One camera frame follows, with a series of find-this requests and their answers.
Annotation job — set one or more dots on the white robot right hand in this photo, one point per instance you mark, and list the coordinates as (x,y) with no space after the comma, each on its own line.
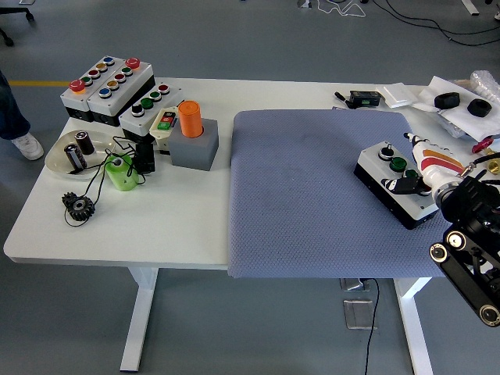
(433,168)

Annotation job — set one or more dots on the grey four-button control box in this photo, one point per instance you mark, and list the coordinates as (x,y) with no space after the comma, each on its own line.
(131,122)
(375,166)

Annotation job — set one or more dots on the grey five-button control box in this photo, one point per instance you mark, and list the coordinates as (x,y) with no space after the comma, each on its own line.
(74,102)
(113,99)

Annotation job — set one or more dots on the clear plastic bag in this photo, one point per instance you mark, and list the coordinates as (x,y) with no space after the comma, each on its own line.
(451,126)

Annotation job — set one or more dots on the white foam sheet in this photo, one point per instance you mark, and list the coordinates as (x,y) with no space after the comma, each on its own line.
(465,121)

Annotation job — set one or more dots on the black panel meter module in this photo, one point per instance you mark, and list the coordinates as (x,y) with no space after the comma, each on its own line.
(365,98)

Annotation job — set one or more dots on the bubble wrap bag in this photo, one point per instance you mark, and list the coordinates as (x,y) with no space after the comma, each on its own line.
(486,84)

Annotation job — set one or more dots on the black plug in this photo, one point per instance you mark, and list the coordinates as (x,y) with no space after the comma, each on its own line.
(340,96)

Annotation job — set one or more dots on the grey-blue textured mat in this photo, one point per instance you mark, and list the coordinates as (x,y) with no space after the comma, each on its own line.
(304,195)

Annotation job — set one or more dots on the metal floor outlet box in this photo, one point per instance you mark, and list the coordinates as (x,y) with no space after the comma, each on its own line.
(351,284)

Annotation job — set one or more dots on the metal floor plate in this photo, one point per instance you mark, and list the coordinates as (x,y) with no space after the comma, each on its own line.
(359,314)

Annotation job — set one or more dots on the white table leg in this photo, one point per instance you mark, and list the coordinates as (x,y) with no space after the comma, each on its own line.
(138,320)
(416,332)

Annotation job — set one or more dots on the grey block holder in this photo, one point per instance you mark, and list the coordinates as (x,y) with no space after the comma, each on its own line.
(193,152)

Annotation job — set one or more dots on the orange cylinder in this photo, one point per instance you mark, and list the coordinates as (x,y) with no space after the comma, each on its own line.
(190,119)

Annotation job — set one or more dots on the small black device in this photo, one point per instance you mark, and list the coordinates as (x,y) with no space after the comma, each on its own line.
(144,156)

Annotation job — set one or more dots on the green plastic spool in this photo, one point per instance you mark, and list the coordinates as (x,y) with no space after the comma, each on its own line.
(121,176)

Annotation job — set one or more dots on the black cylindrical capacitor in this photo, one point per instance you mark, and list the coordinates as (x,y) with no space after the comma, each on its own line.
(75,158)
(84,143)

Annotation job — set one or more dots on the black metal gear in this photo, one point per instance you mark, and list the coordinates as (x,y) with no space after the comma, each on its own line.
(80,207)

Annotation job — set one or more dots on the clear shallow dish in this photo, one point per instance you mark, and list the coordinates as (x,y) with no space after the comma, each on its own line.
(56,160)

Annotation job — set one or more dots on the yellow floor tape line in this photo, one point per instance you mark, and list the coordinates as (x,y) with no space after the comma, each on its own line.
(39,83)

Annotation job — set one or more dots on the person's leg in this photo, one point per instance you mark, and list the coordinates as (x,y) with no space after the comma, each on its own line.
(13,117)

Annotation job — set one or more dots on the black office chair base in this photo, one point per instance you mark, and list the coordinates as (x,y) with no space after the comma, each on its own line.
(28,15)

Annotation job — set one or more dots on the cream two-button switch box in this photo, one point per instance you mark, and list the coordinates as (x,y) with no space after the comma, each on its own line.
(164,121)

